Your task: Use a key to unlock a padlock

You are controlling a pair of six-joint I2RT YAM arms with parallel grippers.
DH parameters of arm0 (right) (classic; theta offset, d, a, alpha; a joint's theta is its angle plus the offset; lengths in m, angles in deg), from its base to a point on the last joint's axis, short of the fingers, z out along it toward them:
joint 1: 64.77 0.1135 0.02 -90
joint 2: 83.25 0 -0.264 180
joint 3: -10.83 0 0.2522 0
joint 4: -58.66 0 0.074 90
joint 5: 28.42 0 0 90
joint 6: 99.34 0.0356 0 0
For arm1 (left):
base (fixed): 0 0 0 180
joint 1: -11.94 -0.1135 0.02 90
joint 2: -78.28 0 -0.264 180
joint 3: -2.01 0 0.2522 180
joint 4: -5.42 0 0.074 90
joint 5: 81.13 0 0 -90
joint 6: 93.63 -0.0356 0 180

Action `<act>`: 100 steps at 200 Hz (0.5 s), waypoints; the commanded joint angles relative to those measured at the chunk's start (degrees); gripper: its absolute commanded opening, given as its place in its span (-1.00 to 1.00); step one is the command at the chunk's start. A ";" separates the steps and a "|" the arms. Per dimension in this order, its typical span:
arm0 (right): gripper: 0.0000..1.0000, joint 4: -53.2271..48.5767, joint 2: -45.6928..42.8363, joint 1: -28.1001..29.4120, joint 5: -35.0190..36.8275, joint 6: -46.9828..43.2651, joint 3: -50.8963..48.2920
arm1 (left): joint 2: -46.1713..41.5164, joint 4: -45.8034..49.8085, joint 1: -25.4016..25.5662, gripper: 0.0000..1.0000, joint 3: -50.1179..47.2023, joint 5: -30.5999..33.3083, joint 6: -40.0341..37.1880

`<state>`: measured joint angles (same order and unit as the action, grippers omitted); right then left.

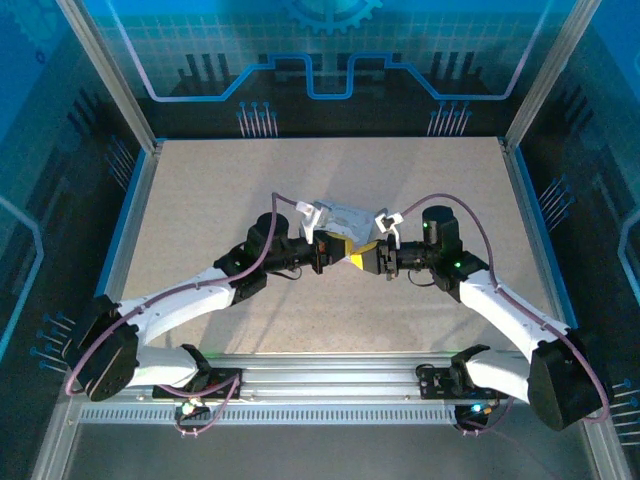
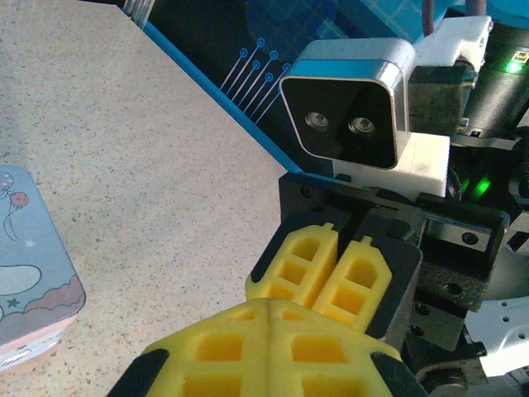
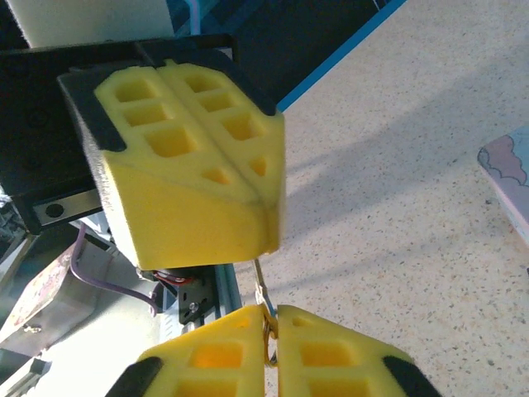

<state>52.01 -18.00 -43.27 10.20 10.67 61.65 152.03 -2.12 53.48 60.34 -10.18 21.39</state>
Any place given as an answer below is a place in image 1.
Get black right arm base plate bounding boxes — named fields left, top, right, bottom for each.
left=417, top=364, right=509, bottom=401

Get aluminium frame post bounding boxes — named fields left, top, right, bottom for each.
left=502, top=0, right=604, bottom=151
left=54, top=0, right=164, bottom=154

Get small lit electronics board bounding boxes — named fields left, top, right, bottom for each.
left=180, top=398, right=210, bottom=420
left=455, top=401, right=495, bottom=422

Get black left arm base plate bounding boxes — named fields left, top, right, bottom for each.
left=152, top=367, right=244, bottom=401

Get slotted grey cable duct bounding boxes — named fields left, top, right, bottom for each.
left=79, top=407, right=481, bottom=426

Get silver tin box cartoon print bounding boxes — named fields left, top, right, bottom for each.
left=312, top=199, right=381, bottom=246

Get aluminium mounting rail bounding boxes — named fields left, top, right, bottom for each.
left=119, top=352, right=531, bottom=402

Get aluminium side frame rail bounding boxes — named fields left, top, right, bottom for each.
left=29, top=142, right=164, bottom=480
left=502, top=139, right=632, bottom=480

